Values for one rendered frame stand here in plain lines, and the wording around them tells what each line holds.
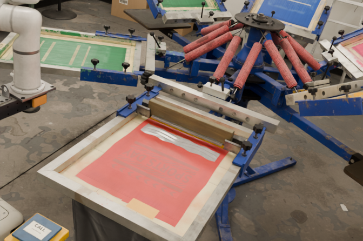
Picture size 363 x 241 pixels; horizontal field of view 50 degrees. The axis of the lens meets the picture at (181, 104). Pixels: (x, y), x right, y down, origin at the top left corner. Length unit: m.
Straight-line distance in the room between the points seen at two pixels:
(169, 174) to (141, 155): 0.15
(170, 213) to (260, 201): 1.71
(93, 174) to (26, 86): 0.42
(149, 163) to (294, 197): 1.81
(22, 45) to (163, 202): 0.75
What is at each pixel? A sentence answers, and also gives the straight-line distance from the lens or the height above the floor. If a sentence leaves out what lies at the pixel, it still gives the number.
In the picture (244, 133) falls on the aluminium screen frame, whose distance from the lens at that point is 1.80.
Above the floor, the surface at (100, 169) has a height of 0.95.
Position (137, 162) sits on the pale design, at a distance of 1.53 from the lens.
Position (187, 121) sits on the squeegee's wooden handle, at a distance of 1.68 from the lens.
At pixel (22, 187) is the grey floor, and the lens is 2.87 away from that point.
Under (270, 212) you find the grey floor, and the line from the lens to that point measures 2.94.
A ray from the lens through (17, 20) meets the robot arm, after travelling 1.48.
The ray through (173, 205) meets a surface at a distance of 1.38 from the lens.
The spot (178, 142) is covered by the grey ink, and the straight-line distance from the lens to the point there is 1.66.
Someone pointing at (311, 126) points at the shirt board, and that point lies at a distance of 2.15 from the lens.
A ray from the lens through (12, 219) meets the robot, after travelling 2.28.
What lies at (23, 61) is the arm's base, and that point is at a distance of 1.53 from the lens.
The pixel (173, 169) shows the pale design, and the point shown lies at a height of 0.95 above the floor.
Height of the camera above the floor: 1.90
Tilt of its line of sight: 29 degrees down
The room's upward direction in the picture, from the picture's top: 10 degrees clockwise
